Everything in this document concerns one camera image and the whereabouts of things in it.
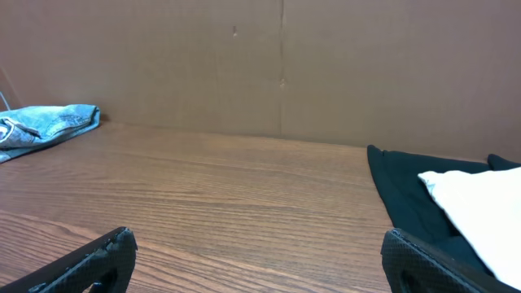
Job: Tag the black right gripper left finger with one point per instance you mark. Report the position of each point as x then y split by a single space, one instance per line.
104 265

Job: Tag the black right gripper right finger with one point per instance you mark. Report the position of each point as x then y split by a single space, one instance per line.
413 266

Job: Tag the beige shorts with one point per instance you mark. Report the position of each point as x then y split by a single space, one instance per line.
485 209

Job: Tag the black garment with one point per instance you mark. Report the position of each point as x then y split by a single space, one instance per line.
411 208

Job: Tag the folded light blue jeans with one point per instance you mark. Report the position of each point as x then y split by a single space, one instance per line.
33 128

